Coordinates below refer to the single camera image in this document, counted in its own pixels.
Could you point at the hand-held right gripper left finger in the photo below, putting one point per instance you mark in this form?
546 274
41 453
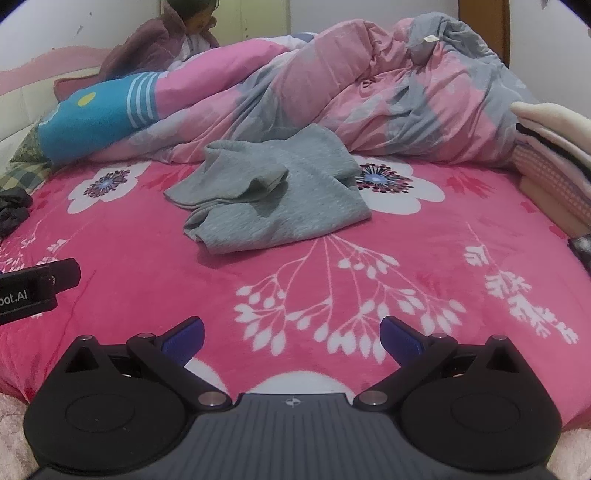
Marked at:
187 339

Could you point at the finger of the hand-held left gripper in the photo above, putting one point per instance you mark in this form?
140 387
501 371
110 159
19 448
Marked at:
67 273

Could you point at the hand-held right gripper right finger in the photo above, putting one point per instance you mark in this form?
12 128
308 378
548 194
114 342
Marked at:
399 339

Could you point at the grey sweatpants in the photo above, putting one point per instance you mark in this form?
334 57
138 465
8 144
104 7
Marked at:
277 203

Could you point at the stack of folded clothes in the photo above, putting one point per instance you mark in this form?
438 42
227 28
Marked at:
554 138

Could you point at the dark garment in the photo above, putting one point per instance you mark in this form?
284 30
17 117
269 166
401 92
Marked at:
14 212

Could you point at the green plaid pillow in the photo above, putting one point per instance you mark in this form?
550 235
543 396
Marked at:
27 175

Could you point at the green patterned pillow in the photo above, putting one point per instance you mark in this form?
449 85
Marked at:
32 141

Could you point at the blue pink striped quilt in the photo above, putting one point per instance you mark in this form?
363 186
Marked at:
92 120

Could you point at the pink white headboard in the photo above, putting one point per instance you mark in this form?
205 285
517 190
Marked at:
18 106

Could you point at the maroon pillow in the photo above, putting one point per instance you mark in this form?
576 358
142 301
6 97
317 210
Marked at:
69 87

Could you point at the black white plaid shirt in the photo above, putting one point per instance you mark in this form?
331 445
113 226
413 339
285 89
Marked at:
582 251

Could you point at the pink grey floral duvet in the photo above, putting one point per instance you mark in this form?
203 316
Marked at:
369 92

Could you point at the wooden door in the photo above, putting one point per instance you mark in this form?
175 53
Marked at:
485 27

